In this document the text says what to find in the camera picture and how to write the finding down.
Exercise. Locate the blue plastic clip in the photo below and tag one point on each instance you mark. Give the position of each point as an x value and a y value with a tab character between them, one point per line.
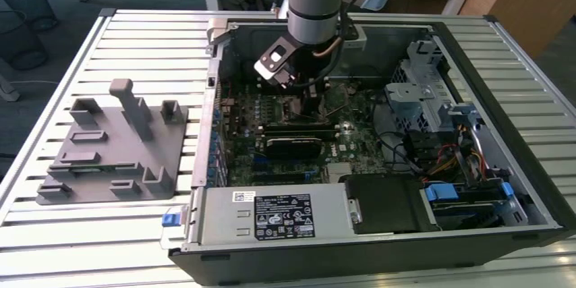
507	189

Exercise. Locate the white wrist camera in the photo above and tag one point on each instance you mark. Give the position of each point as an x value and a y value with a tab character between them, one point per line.
275	58

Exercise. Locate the silver metal drive cage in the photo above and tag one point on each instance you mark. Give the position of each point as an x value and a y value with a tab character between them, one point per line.
407	95

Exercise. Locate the blue disk carrier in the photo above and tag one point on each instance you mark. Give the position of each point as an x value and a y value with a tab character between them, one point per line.
440	193

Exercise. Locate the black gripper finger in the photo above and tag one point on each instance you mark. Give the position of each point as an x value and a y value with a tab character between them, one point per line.
312	102

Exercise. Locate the black PC case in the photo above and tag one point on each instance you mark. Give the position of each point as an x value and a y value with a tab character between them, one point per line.
315	264

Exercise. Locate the grey parts rack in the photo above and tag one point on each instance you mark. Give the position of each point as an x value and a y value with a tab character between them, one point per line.
122	153

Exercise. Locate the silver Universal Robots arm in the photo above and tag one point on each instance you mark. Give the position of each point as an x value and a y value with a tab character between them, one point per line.
315	4

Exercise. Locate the black plastic shroud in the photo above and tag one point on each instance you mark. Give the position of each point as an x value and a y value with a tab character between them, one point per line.
387	203

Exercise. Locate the CPU socket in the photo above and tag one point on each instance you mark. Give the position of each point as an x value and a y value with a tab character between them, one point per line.
290	109

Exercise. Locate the black waste bin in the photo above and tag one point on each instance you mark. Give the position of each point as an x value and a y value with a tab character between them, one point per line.
27	25

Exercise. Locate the black RAM slot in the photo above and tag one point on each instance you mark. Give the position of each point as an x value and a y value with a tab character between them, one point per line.
270	88
296	133
296	129
275	92
267	84
296	136
288	126

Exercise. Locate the green motherboard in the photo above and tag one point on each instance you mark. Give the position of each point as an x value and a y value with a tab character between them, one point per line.
360	146

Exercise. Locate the silver disk bay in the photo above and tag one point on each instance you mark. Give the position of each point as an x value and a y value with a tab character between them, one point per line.
518	214

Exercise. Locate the grey plastic bracket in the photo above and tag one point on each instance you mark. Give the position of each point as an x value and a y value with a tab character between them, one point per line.
459	111

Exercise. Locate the silver power supply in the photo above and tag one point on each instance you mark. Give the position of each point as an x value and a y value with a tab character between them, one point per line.
216	207

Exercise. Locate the grey furniture leg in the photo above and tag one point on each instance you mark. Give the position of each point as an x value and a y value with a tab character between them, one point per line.
8	89

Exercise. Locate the silver chipset heatsink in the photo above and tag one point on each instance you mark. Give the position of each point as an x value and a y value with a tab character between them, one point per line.
339	170

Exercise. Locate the black graphics card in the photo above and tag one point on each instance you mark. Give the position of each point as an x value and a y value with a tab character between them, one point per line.
292	149

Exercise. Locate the blue case latch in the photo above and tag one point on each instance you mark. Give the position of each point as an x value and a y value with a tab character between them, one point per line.
170	220

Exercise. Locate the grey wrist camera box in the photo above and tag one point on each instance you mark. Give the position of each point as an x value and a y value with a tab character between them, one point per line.
354	36

